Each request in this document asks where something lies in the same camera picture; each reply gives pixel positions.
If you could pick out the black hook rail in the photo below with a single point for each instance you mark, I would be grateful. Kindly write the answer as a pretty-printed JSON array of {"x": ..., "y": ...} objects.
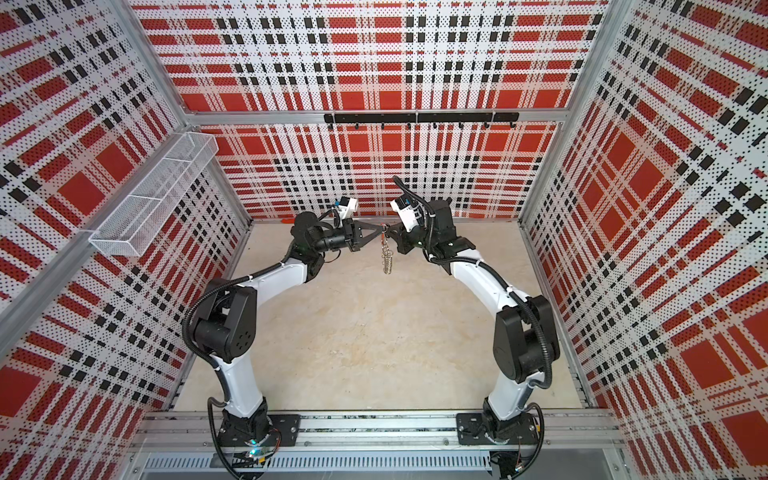
[{"x": 421, "y": 117}]

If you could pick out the white wire mesh basket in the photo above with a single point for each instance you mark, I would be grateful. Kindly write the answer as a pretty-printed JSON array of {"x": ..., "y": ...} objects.
[{"x": 136, "y": 221}]

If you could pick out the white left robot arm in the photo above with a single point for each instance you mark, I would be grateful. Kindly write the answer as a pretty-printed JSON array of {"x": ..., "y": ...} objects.
[{"x": 220, "y": 328}]

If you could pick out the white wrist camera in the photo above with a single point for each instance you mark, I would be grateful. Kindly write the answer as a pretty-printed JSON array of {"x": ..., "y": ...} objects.
[
  {"x": 409, "y": 211},
  {"x": 345, "y": 208}
]

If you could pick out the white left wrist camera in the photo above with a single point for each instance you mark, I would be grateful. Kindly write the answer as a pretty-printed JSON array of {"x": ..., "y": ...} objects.
[{"x": 345, "y": 208}]

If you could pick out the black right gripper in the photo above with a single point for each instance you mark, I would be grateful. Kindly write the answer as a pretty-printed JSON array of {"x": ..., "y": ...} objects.
[{"x": 400, "y": 234}]

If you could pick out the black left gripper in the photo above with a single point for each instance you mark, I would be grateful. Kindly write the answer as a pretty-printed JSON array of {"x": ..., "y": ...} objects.
[{"x": 352, "y": 230}]

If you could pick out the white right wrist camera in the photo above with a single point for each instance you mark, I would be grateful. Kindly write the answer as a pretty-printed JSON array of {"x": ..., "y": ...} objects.
[{"x": 409, "y": 211}]

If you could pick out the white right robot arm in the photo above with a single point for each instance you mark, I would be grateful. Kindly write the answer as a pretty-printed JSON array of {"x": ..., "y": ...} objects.
[{"x": 525, "y": 343}]

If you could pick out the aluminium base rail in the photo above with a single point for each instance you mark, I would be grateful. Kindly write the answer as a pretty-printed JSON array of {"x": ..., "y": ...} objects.
[{"x": 433, "y": 444}]

